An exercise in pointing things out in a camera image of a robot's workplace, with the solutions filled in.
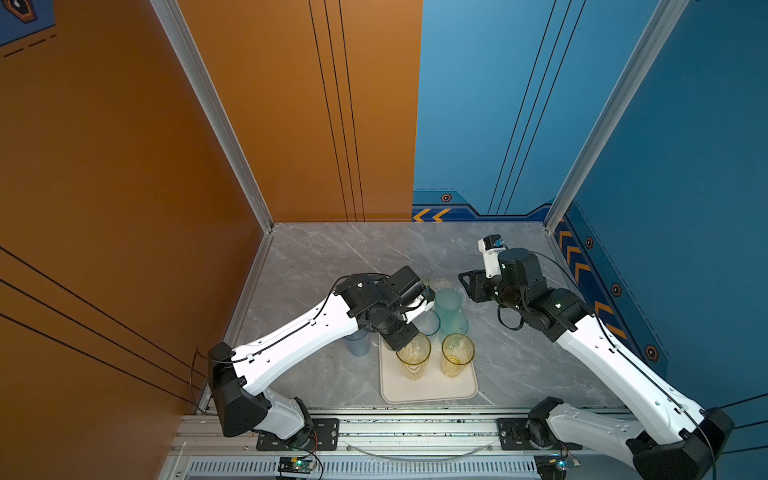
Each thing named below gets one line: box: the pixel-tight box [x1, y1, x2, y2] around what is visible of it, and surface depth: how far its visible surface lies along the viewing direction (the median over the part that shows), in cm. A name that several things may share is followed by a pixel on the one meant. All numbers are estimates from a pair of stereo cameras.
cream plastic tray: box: [379, 332, 479, 404], surface depth 81 cm
